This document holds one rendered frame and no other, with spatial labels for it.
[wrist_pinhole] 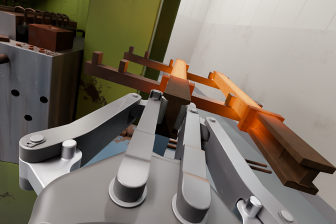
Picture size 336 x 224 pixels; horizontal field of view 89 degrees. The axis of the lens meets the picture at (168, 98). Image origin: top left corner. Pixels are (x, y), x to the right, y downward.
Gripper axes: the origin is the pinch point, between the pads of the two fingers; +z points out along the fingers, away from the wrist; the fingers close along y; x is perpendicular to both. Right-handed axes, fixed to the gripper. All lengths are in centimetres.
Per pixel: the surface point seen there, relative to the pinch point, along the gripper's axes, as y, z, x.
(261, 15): 102, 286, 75
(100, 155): -12.4, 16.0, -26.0
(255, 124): 11.2, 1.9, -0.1
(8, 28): -54, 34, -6
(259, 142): 10.6, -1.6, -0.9
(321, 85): 147, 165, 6
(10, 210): -50, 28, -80
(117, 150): -9.3, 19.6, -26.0
